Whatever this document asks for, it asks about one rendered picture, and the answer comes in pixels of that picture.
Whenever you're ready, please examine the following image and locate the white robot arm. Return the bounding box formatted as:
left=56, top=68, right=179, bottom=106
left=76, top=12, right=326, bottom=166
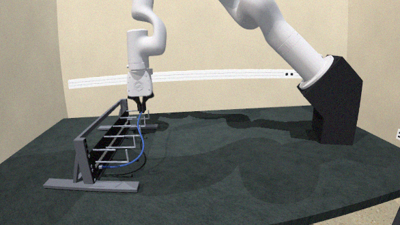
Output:
left=127, top=0, right=334, bottom=89

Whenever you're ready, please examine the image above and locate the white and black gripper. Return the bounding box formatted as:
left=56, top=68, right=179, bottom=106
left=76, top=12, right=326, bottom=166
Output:
left=127, top=70, right=154, bottom=113

